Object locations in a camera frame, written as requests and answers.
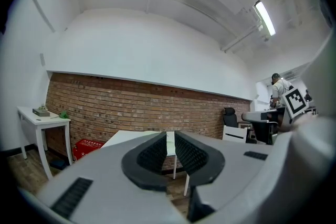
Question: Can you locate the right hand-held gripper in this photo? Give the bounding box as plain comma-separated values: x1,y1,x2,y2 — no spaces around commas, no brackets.
281,87,308,125

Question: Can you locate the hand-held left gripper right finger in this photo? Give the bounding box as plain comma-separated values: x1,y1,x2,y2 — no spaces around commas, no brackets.
174,130,273,221

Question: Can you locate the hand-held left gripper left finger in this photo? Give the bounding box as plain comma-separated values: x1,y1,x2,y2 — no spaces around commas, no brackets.
38,131,190,224

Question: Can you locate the white chair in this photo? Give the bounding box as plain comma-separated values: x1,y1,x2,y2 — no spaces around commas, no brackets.
222,125,248,144

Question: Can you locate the red box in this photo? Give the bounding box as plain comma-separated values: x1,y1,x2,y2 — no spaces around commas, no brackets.
72,138,105,161

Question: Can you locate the large white table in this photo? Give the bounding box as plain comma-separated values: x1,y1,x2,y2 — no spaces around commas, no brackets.
101,130,190,197

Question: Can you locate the gray desk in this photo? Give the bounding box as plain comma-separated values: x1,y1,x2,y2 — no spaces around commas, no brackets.
240,109,286,145

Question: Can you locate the black office chair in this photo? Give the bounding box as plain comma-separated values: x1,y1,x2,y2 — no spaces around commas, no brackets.
222,106,239,129

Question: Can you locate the black bag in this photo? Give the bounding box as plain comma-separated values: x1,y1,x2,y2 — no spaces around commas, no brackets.
49,158,67,170

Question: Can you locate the ceiling tube light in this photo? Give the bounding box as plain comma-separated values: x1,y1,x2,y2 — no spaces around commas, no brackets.
253,0,277,37

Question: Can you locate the white side table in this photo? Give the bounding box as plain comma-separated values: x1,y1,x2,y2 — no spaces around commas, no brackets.
17,106,72,181

